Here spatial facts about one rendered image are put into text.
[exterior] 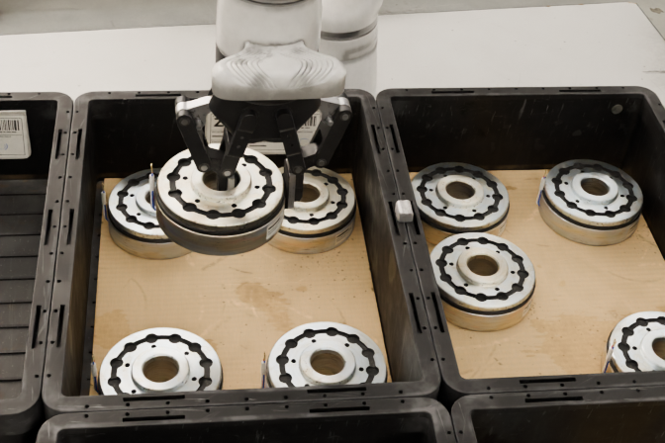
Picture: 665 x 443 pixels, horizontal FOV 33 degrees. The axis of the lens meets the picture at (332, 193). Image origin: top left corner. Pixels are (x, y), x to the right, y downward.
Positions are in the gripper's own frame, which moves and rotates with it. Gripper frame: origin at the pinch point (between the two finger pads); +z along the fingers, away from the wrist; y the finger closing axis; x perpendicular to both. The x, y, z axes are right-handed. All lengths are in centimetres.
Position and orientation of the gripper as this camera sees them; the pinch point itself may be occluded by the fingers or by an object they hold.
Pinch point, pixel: (259, 187)
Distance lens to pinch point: 89.5
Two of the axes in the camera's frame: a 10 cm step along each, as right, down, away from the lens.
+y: -9.8, 0.4, -1.8
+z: -0.8, 7.5, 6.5
